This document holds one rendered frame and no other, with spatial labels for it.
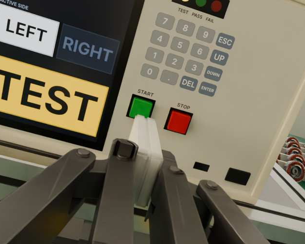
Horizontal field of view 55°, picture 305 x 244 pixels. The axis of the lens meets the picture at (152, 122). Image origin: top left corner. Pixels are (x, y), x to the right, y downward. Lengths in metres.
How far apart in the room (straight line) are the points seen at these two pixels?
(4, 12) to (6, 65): 0.04
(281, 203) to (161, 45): 0.23
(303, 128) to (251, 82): 7.70
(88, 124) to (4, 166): 0.08
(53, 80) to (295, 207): 0.30
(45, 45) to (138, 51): 0.08
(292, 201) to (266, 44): 0.20
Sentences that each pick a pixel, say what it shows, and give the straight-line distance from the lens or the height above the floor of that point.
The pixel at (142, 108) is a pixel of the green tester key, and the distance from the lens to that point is 0.27.
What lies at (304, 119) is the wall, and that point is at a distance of 7.91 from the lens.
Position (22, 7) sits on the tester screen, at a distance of 0.28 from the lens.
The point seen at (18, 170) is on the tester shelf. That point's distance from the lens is 0.29.
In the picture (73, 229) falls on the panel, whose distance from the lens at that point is 0.50.
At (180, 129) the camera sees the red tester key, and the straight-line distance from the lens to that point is 0.28.
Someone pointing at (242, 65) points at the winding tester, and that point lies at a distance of 0.28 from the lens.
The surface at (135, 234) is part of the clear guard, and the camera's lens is 0.31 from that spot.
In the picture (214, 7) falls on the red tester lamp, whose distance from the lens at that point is 0.27.
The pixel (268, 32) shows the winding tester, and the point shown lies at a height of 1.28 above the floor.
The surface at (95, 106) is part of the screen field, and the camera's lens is 0.28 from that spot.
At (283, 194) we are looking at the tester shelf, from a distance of 0.41.
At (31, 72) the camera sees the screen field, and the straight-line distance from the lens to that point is 0.28.
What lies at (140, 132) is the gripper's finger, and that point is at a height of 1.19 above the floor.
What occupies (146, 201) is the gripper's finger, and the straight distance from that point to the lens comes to 0.16.
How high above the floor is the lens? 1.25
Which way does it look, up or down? 16 degrees down
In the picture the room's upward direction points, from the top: 18 degrees clockwise
